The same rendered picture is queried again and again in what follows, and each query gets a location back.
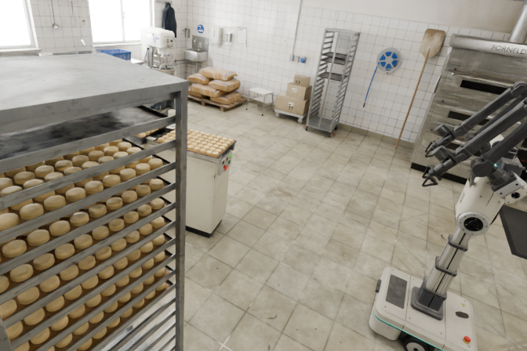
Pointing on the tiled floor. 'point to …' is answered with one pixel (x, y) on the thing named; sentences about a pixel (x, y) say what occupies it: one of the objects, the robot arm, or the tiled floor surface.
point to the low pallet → (216, 103)
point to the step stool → (261, 97)
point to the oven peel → (430, 41)
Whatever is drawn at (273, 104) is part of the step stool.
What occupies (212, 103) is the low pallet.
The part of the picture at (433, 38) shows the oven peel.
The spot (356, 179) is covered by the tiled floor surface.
